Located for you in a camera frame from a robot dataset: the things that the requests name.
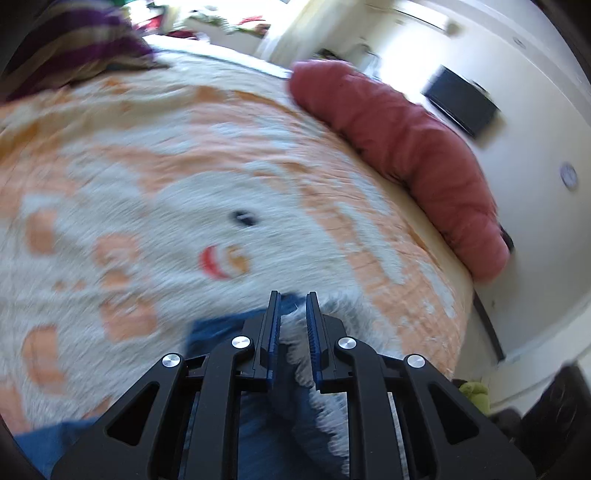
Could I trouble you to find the blue pants with lace hem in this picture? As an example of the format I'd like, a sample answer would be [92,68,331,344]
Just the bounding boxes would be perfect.
[14,293,407,480]

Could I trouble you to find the green plush toy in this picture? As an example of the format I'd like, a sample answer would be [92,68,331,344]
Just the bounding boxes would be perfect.
[459,379,490,414]

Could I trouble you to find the white wall air conditioner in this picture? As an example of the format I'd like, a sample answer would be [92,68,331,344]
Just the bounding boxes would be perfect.
[392,0,462,35]

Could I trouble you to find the orange and white quilted blanket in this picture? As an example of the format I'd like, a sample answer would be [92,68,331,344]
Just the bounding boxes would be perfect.
[0,46,474,435]

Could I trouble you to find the purple striped cloth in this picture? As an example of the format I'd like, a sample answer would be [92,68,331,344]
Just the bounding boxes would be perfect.
[0,0,169,102]

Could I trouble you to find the round white wall fixture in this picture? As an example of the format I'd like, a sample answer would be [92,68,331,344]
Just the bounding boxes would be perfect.
[561,161,580,191]

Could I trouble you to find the black television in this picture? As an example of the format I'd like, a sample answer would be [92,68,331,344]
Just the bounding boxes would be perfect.
[422,65,502,138]

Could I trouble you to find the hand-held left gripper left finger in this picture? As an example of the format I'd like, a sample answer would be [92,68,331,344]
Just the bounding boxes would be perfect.
[51,290,283,480]

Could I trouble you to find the clothes on windowsill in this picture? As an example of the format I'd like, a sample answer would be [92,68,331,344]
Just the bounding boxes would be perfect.
[166,0,278,38]

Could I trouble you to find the red pillow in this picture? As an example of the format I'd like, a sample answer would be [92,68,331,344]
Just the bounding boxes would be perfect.
[288,60,511,283]

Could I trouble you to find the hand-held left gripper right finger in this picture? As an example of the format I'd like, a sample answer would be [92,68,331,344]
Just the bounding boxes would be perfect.
[305,291,539,480]

